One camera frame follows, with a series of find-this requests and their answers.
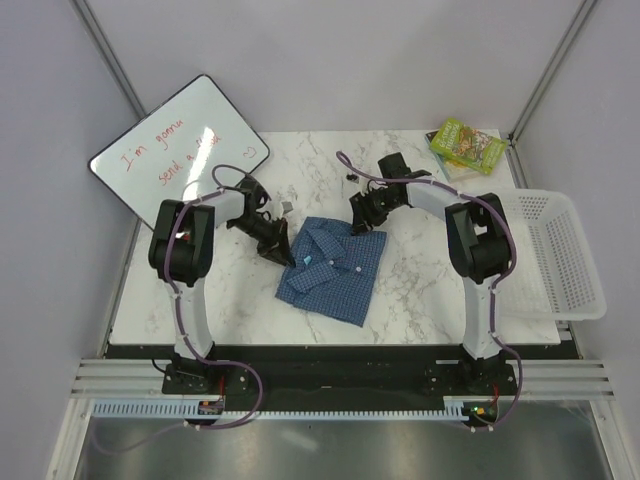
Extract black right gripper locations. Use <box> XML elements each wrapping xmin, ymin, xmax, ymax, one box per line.
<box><xmin>349</xmin><ymin>186</ymin><xmax>403</xmax><ymax>236</ymax></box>

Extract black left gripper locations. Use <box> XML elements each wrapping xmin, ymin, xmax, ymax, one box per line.
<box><xmin>227</xmin><ymin>214</ymin><xmax>295</xmax><ymax>270</ymax></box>

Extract blue checked long sleeve shirt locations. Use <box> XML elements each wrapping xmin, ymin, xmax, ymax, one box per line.
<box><xmin>275</xmin><ymin>217</ymin><xmax>387</xmax><ymax>327</ymax></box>

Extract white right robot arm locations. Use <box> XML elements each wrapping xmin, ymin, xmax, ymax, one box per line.
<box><xmin>336</xmin><ymin>151</ymin><xmax>517</xmax><ymax>394</ymax></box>

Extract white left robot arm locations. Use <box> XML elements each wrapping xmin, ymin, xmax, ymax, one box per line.
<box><xmin>148</xmin><ymin>174</ymin><xmax>295</xmax><ymax>393</ymax></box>

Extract whiteboard with red writing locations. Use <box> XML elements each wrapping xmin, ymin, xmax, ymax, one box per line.
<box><xmin>88</xmin><ymin>75</ymin><xmax>270</xmax><ymax>228</ymax></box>

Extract green illustrated book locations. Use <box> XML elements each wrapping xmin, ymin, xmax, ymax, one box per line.
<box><xmin>425</xmin><ymin>118</ymin><xmax>507</xmax><ymax>183</ymax></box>

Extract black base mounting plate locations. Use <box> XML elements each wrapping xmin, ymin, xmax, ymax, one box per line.
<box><xmin>162</xmin><ymin>346</ymin><xmax>517</xmax><ymax>412</ymax></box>

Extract white perforated plastic basket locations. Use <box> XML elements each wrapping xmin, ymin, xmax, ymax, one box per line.
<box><xmin>495</xmin><ymin>189</ymin><xmax>607</xmax><ymax>321</ymax></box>

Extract white slotted cable duct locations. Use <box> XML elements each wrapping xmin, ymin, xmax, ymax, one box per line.
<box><xmin>91</xmin><ymin>399</ymin><xmax>485</xmax><ymax>421</ymax></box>

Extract aluminium frame rails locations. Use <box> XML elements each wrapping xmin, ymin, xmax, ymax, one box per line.
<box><xmin>72</xmin><ymin>329</ymin><xmax>639</xmax><ymax>478</ymax></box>

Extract right grey corner post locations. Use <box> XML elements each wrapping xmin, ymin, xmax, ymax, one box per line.
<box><xmin>507</xmin><ymin>0</ymin><xmax>600</xmax><ymax>148</ymax></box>

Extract grey corner post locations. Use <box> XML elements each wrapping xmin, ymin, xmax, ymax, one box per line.
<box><xmin>70</xmin><ymin>0</ymin><xmax>147</xmax><ymax>120</ymax></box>
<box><xmin>507</xmin><ymin>0</ymin><xmax>600</xmax><ymax>148</ymax></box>

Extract left grey corner post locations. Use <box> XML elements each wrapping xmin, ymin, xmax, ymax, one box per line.
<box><xmin>70</xmin><ymin>0</ymin><xmax>147</xmax><ymax>120</ymax></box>

